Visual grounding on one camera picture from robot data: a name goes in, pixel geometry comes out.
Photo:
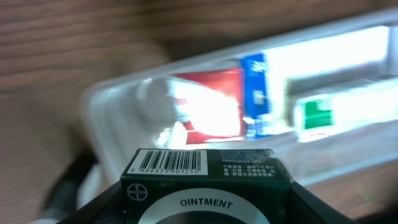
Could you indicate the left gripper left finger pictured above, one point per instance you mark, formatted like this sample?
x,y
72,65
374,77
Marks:
x,y
106,208

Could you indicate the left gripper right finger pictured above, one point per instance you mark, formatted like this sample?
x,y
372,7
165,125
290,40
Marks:
x,y
306,208

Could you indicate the dark bottle white cap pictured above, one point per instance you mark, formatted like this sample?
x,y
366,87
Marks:
x,y
78,185

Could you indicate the green Zam-Buk box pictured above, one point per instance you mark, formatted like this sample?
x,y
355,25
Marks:
x,y
205,186

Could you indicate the white green medicine box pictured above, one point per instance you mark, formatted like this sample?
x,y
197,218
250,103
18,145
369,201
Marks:
x,y
338,109

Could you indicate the blue fever patch box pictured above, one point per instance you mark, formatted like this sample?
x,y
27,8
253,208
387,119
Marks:
x,y
276,74

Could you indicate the clear plastic container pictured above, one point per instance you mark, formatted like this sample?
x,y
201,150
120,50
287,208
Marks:
x,y
137,111

